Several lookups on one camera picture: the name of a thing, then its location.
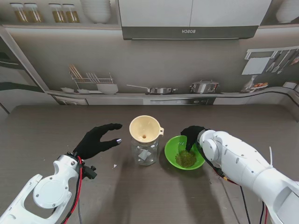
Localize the red and black left arm cables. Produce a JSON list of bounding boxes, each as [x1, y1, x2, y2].
[[67, 155, 85, 224]]

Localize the white cable zip tie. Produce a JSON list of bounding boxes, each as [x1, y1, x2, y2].
[[268, 146, 276, 169]]

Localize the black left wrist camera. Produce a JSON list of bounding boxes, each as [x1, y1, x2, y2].
[[84, 165, 98, 180]]

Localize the printed kitchen scene backdrop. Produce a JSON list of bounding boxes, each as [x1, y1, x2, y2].
[[0, 0, 299, 122]]

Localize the black and red right arm cables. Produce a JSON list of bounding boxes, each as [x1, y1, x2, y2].
[[196, 140, 268, 224]]

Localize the clear glass jar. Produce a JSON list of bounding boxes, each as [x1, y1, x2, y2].
[[130, 136, 160, 166]]

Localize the green plastic bowl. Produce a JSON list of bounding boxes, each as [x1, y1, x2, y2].
[[164, 136, 206, 170]]

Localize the green mung beans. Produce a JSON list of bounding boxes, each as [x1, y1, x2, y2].
[[175, 150, 197, 168]]

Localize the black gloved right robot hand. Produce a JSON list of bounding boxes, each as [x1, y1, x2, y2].
[[180, 125, 210, 152]]

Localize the beige plastic funnel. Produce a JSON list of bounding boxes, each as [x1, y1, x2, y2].
[[129, 115, 165, 143]]

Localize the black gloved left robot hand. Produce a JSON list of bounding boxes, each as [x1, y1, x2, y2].
[[74, 123, 123, 160]]

